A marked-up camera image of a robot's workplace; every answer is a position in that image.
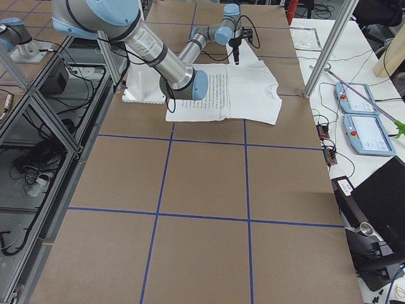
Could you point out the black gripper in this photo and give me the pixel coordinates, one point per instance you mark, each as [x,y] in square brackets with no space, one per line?
[235,43]

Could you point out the white long-sleeve printed shirt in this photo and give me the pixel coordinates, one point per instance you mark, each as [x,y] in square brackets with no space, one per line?
[247,90]

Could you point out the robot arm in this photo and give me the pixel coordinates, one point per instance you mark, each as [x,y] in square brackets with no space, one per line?
[121,21]
[228,32]

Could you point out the clear plastic bag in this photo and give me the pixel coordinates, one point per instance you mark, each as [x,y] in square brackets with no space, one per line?
[305,39]

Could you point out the upper teach pendant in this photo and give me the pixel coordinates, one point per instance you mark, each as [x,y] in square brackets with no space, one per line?
[351,103]

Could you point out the teach pendant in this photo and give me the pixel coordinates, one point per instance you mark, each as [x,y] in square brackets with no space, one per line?
[351,103]
[367,135]

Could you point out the lower teach pendant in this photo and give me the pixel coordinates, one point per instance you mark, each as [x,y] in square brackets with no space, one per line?
[367,135]

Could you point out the black laptop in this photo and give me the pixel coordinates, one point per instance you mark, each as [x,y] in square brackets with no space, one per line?
[375,213]

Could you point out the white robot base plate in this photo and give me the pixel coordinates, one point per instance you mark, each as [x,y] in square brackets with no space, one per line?
[142,86]

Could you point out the aluminium frame post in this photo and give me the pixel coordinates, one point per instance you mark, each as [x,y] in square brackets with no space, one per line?
[331,42]

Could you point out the green-handled reacher grabber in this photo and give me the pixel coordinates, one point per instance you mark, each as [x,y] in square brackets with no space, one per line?
[399,125]

